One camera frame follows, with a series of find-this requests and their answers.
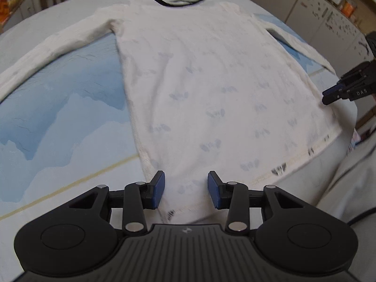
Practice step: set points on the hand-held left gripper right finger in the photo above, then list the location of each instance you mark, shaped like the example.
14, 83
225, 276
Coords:
213, 191

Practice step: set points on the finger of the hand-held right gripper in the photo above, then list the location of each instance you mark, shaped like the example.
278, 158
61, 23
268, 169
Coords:
333, 89
330, 98

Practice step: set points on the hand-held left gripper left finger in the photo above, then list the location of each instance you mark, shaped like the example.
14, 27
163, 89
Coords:
158, 189

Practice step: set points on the person's light grey clothing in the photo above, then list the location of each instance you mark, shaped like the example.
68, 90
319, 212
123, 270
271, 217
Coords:
352, 182

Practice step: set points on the white shirt with black collar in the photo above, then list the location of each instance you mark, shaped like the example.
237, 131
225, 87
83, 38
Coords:
205, 94

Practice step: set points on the white cabinet with stickers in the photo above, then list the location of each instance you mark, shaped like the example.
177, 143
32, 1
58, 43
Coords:
323, 14

